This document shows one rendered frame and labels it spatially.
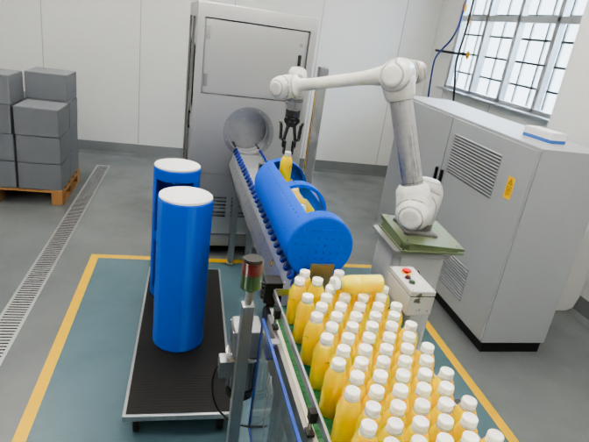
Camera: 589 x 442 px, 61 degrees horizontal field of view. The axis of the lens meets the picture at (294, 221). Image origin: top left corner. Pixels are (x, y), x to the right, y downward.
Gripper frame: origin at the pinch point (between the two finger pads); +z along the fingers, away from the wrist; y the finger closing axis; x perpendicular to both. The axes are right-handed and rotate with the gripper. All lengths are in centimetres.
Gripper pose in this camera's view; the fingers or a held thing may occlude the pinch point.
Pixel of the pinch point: (287, 147)
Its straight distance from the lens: 267.6
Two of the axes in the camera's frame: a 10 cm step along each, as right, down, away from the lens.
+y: -9.7, -0.4, -2.5
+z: -1.3, 9.2, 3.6
